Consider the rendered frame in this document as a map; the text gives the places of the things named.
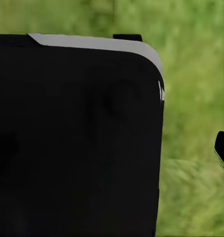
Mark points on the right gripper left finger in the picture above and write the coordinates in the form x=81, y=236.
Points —
x=8, y=149

